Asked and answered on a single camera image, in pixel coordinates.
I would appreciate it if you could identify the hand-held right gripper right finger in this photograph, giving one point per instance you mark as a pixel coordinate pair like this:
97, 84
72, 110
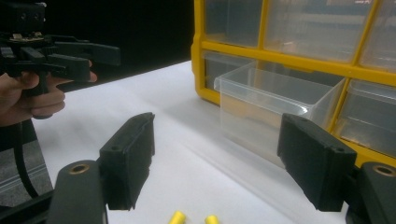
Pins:
314, 161

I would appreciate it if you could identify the yellow drawer cabinet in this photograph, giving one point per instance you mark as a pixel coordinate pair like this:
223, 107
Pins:
280, 56

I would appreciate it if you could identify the clear plastic drawer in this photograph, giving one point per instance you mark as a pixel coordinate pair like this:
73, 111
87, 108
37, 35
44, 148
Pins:
314, 28
232, 21
218, 67
381, 40
370, 118
258, 102

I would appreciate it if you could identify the yellow plastic wall plug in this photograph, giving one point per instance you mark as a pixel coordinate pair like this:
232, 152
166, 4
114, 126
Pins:
212, 220
177, 218

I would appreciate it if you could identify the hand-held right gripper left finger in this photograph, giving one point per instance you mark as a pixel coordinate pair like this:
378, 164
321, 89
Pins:
127, 161

